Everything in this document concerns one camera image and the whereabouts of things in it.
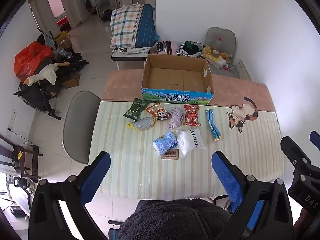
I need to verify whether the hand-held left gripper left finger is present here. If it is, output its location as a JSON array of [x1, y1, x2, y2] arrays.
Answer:
[[29, 151, 112, 240]]

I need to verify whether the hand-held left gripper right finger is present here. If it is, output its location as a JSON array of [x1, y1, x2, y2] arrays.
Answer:
[[211, 151, 295, 240]]

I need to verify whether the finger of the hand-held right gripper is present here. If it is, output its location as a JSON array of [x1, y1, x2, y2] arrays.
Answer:
[[309, 131, 320, 152], [280, 136, 311, 172]]

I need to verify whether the white garment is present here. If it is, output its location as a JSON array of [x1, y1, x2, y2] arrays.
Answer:
[[176, 128, 207, 159]]

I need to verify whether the narrow blue packet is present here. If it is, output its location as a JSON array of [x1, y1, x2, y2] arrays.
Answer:
[[205, 108, 223, 141]]

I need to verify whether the light blue soft packet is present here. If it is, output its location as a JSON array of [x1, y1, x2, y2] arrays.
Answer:
[[152, 131, 179, 156]]

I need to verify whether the yellow mesh pouch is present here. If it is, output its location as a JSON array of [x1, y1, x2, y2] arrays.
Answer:
[[127, 116, 157, 131]]

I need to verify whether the red snack packet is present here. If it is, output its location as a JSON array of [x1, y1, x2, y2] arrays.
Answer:
[[182, 104, 202, 127]]

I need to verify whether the purple cloth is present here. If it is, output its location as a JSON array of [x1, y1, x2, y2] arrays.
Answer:
[[166, 106, 186, 131]]

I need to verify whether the green snack packet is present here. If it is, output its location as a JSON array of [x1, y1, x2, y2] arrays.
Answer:
[[122, 98, 151, 120]]

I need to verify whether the orange panda snack packet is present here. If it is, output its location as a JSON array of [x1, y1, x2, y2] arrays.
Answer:
[[145, 102, 172, 121]]

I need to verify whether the printed cardboard box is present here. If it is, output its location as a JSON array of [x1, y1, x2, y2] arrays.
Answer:
[[141, 53, 215, 106]]

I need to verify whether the striped cat print tablecloth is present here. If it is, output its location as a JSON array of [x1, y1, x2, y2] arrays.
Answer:
[[89, 69, 286, 201]]

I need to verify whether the grey chair with curved back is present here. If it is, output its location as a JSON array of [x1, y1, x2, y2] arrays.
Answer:
[[62, 90, 102, 166]]

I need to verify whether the person's dark fleece clothing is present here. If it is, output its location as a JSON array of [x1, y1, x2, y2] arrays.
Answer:
[[117, 198, 251, 240]]

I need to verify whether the wooden chair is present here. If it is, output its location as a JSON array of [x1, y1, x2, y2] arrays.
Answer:
[[0, 133, 43, 181]]

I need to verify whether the white leaning board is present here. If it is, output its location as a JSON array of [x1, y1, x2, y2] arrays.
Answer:
[[236, 58, 252, 81]]

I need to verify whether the small brown cardboard box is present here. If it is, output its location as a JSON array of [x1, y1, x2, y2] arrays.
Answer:
[[61, 71, 81, 89]]

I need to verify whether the black folded stroller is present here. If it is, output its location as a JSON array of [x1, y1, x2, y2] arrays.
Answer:
[[13, 34, 90, 121]]

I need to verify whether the white goose plush toy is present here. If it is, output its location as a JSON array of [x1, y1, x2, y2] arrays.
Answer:
[[23, 62, 69, 86]]

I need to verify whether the white tissue pack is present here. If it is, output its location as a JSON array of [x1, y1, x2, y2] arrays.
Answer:
[[207, 55, 227, 69]]

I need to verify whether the orange plastic bag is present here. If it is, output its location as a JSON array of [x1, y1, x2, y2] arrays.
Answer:
[[13, 42, 55, 82]]

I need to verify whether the black and white patterned bag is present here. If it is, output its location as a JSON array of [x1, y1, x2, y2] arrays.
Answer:
[[176, 40, 206, 57]]

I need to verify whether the grey padded chair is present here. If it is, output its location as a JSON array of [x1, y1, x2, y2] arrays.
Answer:
[[204, 27, 240, 76]]

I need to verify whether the yellow open box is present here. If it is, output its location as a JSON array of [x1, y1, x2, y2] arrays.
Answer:
[[54, 30, 72, 49]]

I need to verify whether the pink suitcase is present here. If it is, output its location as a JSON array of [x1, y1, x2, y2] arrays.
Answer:
[[156, 40, 178, 54]]

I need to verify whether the plaid folded quilt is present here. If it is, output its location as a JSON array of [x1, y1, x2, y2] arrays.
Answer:
[[110, 3, 161, 49]]

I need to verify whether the black backpack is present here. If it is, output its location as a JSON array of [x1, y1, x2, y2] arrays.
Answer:
[[100, 8, 113, 23]]

